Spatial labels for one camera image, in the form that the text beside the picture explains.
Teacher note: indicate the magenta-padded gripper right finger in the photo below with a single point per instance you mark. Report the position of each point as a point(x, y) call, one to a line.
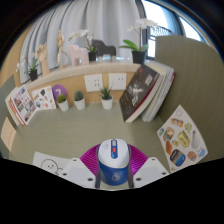
point(151, 170)

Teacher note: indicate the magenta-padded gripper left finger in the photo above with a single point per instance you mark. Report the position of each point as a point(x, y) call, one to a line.
point(78, 171)

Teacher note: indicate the blue and white computer mouse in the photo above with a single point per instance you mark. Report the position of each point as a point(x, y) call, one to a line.
point(114, 166)

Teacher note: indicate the white mouse pad with drawing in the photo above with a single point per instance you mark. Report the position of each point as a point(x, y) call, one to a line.
point(41, 160)

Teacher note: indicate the white card with colourful stickers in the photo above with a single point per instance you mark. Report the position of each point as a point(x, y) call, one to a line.
point(183, 140)

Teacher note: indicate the small plant in white pot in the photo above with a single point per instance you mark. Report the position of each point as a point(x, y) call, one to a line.
point(106, 103)
point(63, 106)
point(79, 104)

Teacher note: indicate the black book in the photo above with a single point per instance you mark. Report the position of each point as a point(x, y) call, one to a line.
point(138, 93)

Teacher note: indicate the white spiral-bound books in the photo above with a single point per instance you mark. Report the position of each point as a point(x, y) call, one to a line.
point(163, 90)

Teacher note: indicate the white illustrated picture card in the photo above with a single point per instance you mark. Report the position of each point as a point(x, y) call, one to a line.
point(44, 98)

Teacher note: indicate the purple round sign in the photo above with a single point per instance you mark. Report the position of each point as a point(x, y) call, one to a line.
point(59, 89)

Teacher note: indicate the red-edged photo magazine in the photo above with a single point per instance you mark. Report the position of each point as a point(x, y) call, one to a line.
point(23, 105)

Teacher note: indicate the white book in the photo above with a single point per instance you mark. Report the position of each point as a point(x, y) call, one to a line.
point(9, 106)

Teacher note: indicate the green desk partition panel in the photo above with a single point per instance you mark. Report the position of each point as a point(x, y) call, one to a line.
point(6, 96)
point(193, 70)

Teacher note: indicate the white orchid in black pot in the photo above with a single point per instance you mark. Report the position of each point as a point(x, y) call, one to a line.
point(92, 56)
point(33, 75)
point(138, 57)

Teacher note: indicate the pink horse figurine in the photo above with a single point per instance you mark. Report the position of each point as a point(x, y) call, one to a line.
point(78, 55)

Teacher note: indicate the wooden hand model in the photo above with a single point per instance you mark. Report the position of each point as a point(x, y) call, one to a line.
point(42, 55)

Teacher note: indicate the black horse figurine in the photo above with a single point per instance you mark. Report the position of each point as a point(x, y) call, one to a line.
point(104, 48)

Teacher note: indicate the wooden mannequin figure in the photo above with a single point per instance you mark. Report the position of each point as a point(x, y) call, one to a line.
point(60, 45)

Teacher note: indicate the grey curtain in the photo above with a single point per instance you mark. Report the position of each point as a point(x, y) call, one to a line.
point(110, 20)

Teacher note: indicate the dark-framed window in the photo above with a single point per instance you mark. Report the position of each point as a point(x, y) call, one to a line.
point(156, 13)

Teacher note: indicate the white wall socket panel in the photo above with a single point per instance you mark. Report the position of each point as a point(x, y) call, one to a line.
point(117, 81)
point(93, 82)

